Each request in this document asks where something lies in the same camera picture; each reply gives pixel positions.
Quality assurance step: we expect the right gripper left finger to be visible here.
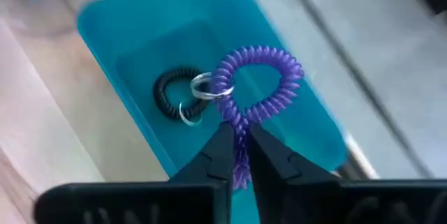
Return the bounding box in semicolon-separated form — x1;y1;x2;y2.
169;122;234;190

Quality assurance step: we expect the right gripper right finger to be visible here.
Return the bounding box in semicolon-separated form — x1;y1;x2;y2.
249;124;342;197

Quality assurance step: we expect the black coil wristband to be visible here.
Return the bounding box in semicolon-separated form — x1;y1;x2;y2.
152;66;213;127

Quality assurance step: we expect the purple coil wristband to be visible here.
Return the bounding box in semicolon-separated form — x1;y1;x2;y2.
190;45;306;191

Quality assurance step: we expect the teal plastic bin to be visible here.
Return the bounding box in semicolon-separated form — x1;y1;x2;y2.
75;0;349;224

